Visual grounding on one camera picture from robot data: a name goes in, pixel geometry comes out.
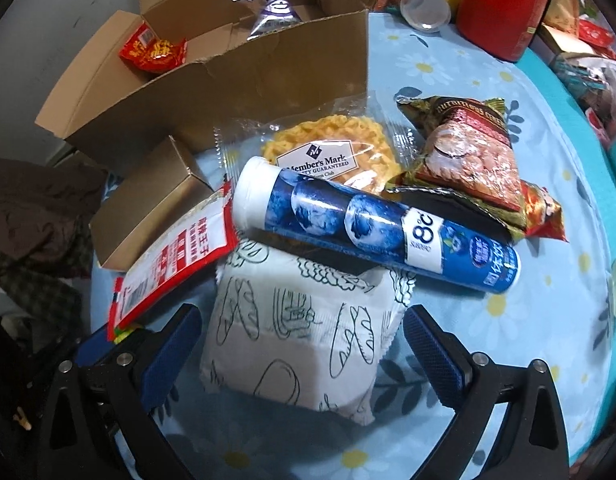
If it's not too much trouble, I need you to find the white bread print packet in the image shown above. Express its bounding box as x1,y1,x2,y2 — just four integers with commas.
198,240,419,426

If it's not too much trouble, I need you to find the orange jar with clear lid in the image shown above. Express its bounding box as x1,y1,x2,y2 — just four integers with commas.
388,0,451,34

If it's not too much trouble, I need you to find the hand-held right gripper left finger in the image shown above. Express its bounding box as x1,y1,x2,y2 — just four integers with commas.
38,304,203,480

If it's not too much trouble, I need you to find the brown cardboard box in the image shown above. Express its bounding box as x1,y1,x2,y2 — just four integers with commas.
35,0,389,161

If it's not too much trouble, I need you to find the red yellow snack packet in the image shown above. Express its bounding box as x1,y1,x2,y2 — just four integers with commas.
119,25,189,77

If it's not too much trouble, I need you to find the red and white packet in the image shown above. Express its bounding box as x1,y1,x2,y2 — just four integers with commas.
107,185,241,341

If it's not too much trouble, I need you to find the small red snack packet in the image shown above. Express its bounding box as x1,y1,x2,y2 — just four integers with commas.
508,180,571,243

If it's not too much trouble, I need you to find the clear yellow waffle packet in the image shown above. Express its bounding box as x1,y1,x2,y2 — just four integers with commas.
213,91,419,201

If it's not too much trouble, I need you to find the purple silver snack packet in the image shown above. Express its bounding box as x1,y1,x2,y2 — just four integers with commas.
232,0,306,41

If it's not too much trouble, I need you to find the dark clothing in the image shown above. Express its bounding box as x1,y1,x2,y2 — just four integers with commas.
0,157,109,341

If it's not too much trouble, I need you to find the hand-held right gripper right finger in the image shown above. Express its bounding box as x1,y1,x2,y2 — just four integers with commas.
403,305,583,480

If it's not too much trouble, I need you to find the blue floral tablecloth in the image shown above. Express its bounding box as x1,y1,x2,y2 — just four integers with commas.
90,10,616,480

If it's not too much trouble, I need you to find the blue blueberry print tube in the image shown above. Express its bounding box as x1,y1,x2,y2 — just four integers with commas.
232,156,522,295

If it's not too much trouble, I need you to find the small gold box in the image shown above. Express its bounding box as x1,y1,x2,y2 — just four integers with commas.
89,135,223,271

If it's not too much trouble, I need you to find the pile of assorted packets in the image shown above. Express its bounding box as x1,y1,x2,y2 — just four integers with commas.
538,0,616,151

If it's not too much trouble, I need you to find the green gold nut packet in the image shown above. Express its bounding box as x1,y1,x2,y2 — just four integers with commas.
385,95,533,238

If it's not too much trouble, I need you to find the red lidded container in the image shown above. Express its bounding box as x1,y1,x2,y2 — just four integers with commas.
456,0,552,63

